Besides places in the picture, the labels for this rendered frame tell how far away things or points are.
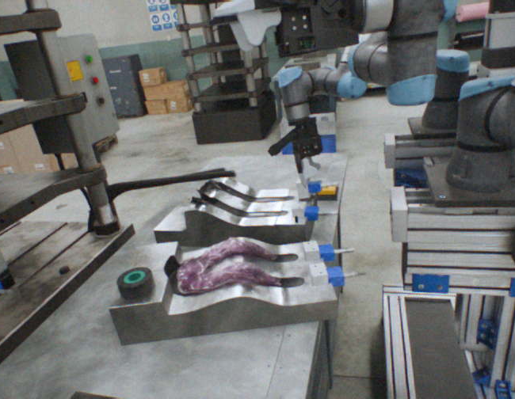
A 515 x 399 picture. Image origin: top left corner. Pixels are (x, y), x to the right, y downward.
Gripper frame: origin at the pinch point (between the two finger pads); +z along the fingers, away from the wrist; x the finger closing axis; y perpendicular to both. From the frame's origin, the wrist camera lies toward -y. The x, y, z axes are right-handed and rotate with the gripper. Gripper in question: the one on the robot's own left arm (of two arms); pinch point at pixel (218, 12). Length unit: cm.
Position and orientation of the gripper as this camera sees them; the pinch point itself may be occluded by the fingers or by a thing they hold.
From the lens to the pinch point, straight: 62.2
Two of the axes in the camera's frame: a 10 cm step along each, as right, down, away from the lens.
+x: -1.8, -2.6, 9.5
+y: 1.6, 9.5, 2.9
